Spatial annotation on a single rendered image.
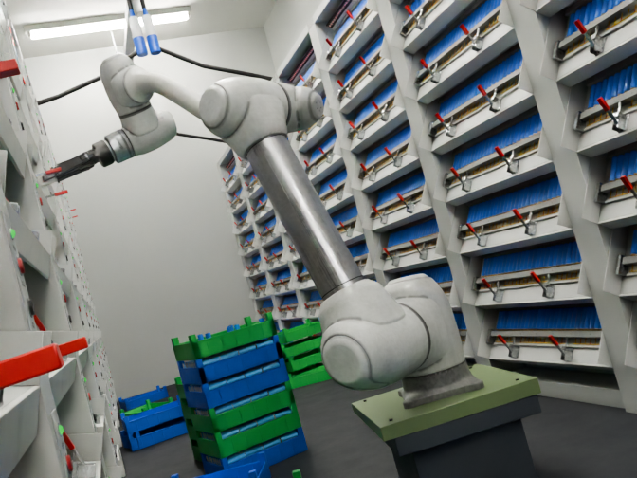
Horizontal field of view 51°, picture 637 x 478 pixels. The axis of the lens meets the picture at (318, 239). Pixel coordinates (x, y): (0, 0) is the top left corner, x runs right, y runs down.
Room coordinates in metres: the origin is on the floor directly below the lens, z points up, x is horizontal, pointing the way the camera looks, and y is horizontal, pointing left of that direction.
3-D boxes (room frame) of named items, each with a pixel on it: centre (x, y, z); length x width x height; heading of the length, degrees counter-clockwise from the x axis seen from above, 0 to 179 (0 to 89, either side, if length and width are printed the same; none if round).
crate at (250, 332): (2.27, 0.40, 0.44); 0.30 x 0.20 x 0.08; 121
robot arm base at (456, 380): (1.56, -0.18, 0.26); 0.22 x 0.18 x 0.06; 178
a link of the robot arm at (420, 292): (1.54, -0.17, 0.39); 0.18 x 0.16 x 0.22; 142
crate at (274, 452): (2.27, 0.40, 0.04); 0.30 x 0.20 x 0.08; 121
